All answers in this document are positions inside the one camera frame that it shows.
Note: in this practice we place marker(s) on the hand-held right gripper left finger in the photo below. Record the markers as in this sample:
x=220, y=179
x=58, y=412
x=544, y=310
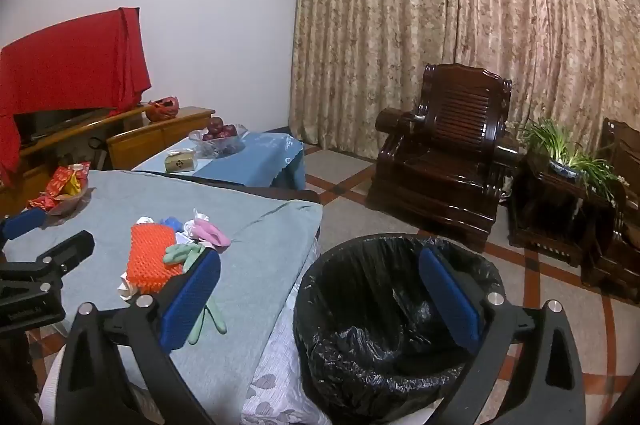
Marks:
x=192, y=300

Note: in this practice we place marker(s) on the white floral sheet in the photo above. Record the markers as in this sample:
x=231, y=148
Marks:
x=280, y=380

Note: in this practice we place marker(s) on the beige tissue box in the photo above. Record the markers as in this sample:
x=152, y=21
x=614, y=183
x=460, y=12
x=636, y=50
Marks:
x=181, y=161

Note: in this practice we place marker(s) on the pink plastic bag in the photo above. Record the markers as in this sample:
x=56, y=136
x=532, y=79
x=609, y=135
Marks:
x=212, y=235

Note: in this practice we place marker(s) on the black lined bin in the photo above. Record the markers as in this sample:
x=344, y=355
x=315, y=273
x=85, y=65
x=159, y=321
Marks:
x=380, y=305

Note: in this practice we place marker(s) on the small red snack packet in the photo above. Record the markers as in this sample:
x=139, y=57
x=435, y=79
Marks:
x=42, y=203

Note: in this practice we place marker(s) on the yellow snack packet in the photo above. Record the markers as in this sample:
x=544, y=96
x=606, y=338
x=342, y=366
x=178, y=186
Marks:
x=74, y=186

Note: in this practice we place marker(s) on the orange foam fruit net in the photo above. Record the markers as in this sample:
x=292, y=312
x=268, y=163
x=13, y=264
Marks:
x=150, y=260

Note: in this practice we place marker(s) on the potted green plant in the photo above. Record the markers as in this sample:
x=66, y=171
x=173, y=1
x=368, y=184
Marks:
x=575, y=155

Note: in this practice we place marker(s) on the red plastic bag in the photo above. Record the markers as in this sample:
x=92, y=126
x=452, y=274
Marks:
x=162, y=109

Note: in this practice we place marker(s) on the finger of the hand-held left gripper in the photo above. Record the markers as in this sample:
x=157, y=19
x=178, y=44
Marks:
x=25, y=221
x=70, y=247

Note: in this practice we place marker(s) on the blue plastic bag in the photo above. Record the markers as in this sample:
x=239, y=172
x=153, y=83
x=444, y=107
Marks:
x=171, y=224

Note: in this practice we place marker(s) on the dark wooden armchair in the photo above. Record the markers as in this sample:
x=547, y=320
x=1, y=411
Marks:
x=620, y=235
x=440, y=165

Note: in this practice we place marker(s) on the beige floral curtain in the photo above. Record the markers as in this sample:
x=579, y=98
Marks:
x=450, y=30

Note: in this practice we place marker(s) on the dark wooden side table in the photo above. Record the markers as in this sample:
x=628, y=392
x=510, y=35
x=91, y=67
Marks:
x=555, y=215

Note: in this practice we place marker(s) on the large dark red apple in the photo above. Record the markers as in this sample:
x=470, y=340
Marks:
x=216, y=125

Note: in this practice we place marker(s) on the green rubber glove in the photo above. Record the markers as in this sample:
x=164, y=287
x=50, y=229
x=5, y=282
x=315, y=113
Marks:
x=187, y=255

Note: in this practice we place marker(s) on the glass fruit bowl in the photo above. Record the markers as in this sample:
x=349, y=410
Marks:
x=222, y=146

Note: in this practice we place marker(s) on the white tissue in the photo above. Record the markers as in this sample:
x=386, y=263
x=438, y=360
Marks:
x=196, y=220
x=145, y=220
x=126, y=287

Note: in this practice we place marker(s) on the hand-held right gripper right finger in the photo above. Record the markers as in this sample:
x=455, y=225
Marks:
x=450, y=300

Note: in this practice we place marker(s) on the red cloth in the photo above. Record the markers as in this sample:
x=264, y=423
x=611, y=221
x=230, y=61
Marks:
x=65, y=65

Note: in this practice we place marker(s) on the blue covered side table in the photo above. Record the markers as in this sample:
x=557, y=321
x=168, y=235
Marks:
x=250, y=160

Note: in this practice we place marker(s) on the small red apple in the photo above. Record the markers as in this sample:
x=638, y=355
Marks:
x=230, y=131

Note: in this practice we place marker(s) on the black television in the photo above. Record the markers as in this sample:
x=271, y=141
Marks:
x=50, y=120

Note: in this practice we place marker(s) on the light wooden cabinet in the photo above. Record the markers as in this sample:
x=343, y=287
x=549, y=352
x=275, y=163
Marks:
x=150, y=140

